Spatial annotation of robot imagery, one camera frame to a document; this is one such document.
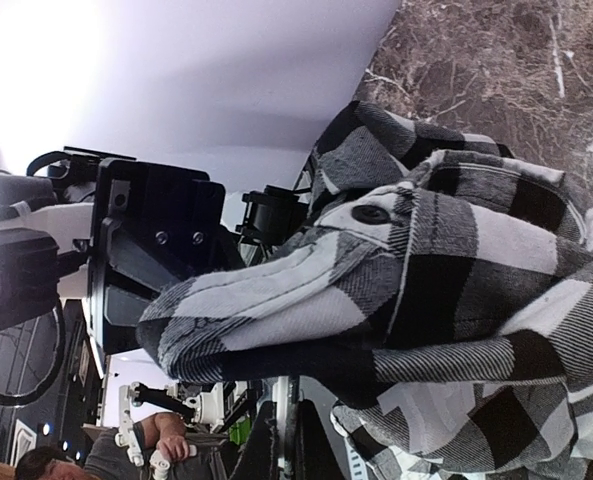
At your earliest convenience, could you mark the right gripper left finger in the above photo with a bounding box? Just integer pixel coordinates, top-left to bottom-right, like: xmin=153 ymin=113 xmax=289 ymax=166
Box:
xmin=235 ymin=402 xmax=278 ymax=480

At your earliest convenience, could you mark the black white plaid shirt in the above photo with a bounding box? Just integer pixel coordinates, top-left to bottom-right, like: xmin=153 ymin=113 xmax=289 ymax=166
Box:
xmin=137 ymin=101 xmax=593 ymax=479

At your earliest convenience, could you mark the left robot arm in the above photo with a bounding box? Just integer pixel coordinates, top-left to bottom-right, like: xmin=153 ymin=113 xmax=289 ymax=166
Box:
xmin=0 ymin=147 xmax=235 ymax=355

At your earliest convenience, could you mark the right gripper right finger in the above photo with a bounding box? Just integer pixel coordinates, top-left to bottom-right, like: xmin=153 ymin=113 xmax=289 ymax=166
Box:
xmin=295 ymin=400 xmax=344 ymax=480

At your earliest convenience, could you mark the white round brooch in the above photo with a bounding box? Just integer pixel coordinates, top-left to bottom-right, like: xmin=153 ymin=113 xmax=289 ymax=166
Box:
xmin=272 ymin=376 xmax=300 ymax=479

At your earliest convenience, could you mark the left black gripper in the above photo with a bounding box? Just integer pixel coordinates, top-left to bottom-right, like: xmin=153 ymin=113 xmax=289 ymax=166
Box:
xmin=88 ymin=159 xmax=226 ymax=355

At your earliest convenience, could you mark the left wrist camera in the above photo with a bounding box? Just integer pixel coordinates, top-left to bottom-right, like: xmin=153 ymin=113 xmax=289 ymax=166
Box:
xmin=0 ymin=228 xmax=59 ymax=331

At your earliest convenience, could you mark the person in grey shirt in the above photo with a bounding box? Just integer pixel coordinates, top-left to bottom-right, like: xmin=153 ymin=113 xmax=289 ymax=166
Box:
xmin=14 ymin=412 xmax=221 ymax=480

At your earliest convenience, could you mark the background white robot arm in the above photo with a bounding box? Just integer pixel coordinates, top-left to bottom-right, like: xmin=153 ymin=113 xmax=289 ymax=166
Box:
xmin=109 ymin=382 xmax=344 ymax=479

